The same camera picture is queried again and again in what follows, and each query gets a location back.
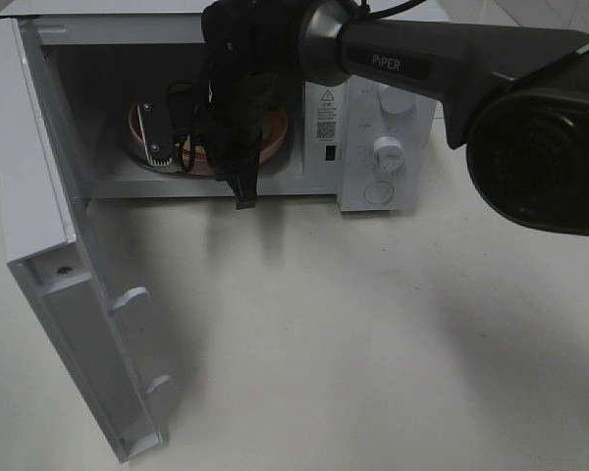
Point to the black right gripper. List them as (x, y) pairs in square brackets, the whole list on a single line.
[(249, 43)]

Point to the pink round plate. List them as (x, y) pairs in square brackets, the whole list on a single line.
[(274, 132)]

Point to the round door release button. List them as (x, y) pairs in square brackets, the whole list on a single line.
[(379, 193)]

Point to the white microwave door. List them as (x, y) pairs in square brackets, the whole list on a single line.
[(51, 249)]

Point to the white bread sandwich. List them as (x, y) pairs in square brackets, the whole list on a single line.
[(197, 151)]

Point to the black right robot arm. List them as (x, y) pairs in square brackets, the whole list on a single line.
[(516, 98)]

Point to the upper white power knob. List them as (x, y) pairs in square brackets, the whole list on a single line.
[(395, 101)]

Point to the white microwave oven body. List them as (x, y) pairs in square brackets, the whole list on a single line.
[(107, 80)]

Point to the lower white timer knob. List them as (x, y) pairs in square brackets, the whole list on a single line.
[(388, 154)]

